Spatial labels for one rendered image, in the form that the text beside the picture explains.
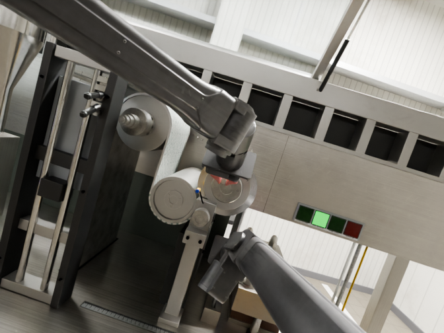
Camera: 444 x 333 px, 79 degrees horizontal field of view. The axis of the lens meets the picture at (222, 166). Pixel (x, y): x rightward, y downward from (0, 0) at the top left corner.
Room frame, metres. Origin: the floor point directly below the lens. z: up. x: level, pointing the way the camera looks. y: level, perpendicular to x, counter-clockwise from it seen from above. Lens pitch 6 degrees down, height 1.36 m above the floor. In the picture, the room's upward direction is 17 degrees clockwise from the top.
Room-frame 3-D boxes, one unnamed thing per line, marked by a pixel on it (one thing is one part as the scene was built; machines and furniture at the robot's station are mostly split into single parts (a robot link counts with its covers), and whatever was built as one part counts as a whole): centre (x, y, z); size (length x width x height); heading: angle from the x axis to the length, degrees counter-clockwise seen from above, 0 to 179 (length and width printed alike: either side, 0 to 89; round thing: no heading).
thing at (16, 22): (0.79, 0.69, 1.50); 0.14 x 0.14 x 0.06
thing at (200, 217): (0.58, 0.01, 1.18); 0.04 x 0.02 x 0.04; 87
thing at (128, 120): (0.58, 0.23, 1.33); 0.06 x 0.03 x 0.03; 177
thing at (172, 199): (0.78, 0.09, 1.17); 0.26 x 0.12 x 0.12; 177
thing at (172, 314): (0.62, 0.01, 1.05); 0.06 x 0.05 x 0.31; 177
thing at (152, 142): (0.80, 0.22, 1.33); 0.25 x 0.14 x 0.14; 177
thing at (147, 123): (0.64, 0.22, 1.33); 0.06 x 0.06 x 0.06; 87
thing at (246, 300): (0.81, -0.21, 1.00); 0.40 x 0.16 x 0.06; 177
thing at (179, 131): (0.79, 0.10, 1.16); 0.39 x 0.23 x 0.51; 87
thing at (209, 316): (0.78, -0.09, 0.92); 0.28 x 0.04 x 0.04; 177
